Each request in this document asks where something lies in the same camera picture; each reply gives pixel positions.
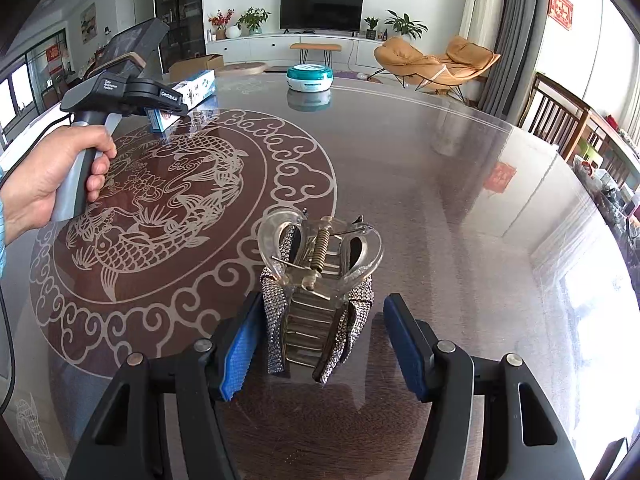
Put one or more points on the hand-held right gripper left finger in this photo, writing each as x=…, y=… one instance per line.
x=240, y=350

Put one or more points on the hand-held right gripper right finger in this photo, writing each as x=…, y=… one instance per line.
x=407, y=350

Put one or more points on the white blue toothpaste box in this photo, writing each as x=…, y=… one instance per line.
x=197, y=87

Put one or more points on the white storage container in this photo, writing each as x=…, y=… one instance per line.
x=25, y=127

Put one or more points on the person's left forearm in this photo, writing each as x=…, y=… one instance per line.
x=2, y=260

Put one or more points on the person's left hand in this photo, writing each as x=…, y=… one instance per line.
x=40, y=185

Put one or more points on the tan rubber band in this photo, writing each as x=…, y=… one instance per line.
x=125, y=60

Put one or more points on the red window sign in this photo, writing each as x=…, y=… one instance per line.
x=54, y=54

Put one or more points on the brown cardboard box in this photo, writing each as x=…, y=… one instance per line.
x=195, y=64

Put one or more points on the round ceiling lamp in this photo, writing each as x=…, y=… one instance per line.
x=50, y=0

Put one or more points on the dark glass display cabinet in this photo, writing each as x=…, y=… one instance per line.
x=180, y=0

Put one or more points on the red flower arrangement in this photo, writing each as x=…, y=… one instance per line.
x=220, y=22

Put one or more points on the white round vase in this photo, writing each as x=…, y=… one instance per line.
x=233, y=32

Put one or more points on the round wooden coffee table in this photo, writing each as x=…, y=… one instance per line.
x=247, y=67

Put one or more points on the white television cabinet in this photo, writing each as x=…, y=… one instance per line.
x=260, y=47

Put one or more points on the bushy green potted plant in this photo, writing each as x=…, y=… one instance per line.
x=254, y=21

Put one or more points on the teal white round tub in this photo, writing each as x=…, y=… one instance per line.
x=310, y=77

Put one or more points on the wooden bench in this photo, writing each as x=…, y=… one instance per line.
x=315, y=46

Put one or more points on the black television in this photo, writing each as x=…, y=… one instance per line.
x=320, y=12

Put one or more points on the cluttered wooden side table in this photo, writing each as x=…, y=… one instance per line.
x=610, y=180

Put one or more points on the green stool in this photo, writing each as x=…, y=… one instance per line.
x=590, y=154

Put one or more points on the small potted plant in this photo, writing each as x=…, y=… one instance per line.
x=371, y=29

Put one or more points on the dark wooden chair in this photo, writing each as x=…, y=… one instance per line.
x=550, y=110

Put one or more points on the orange lounge chair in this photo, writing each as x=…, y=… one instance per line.
x=415, y=62

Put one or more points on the large leafy potted plant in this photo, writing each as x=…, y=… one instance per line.
x=405, y=25

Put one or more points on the grey curtain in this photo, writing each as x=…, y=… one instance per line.
x=520, y=35

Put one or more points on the white covered floor air conditioner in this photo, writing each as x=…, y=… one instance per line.
x=482, y=5

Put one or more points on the framed wall painting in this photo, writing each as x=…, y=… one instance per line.
x=88, y=22

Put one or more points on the red wall hanging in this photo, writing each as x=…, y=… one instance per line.
x=561, y=7

